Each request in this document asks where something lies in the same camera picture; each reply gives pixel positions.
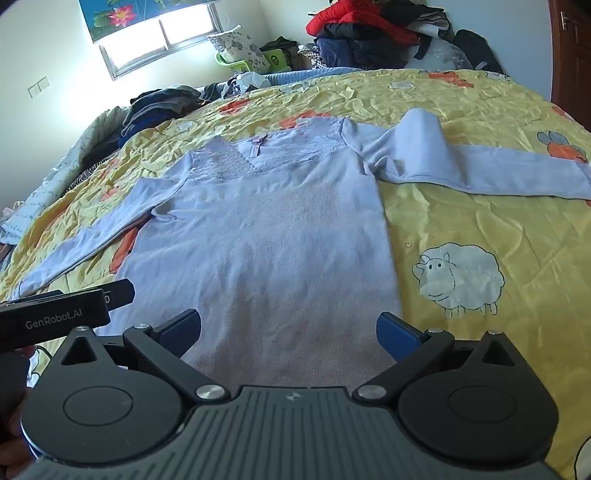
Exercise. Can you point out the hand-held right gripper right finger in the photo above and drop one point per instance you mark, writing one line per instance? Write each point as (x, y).
(397, 334)

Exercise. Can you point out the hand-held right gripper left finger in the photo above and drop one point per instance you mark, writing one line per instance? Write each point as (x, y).
(182, 330)

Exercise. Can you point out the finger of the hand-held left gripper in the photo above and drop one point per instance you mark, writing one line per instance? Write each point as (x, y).
(117, 294)

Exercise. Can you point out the lavender knit sweater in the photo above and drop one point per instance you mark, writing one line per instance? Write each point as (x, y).
(258, 240)

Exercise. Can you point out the stack of folded dark clothes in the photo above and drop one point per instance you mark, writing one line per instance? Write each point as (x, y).
(157, 106)

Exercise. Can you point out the person's left hand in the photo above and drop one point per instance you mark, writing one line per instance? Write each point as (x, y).
(14, 443)

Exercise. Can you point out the black white striped cloth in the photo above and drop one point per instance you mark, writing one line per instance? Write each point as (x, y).
(81, 177)

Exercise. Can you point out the yellow printed quilt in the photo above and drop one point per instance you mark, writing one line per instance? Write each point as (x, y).
(485, 207)

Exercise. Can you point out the white plastic bag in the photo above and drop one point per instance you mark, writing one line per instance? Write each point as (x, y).
(249, 81)

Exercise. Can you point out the blue knitted blanket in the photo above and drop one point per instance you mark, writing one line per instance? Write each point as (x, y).
(314, 74)

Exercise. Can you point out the window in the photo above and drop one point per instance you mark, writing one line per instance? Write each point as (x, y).
(184, 25)

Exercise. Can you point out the grey floral pillow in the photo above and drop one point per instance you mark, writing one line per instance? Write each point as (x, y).
(240, 44)

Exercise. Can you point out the lotus print roller blind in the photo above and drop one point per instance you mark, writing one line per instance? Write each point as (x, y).
(115, 14)

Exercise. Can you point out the navy padded jacket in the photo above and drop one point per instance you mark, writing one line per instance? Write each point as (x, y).
(360, 53)

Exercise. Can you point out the grey cloth bundle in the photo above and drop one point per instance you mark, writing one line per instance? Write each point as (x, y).
(443, 53)

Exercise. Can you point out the green plastic stool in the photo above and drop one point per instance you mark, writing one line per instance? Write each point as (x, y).
(277, 57)

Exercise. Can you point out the checked cloth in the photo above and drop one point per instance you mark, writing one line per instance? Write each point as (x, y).
(309, 57)

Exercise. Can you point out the black backpack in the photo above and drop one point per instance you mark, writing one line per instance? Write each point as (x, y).
(475, 48)

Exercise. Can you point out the dark bag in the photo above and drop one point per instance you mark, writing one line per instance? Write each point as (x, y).
(277, 44)

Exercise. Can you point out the brown wooden door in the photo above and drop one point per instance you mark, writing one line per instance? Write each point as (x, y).
(572, 69)

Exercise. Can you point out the black and white garments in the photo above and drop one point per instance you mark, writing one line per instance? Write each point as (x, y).
(415, 14)

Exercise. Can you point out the red padded jacket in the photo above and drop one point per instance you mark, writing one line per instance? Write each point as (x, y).
(351, 14)

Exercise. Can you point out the white wall socket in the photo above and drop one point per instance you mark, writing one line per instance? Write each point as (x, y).
(39, 86)

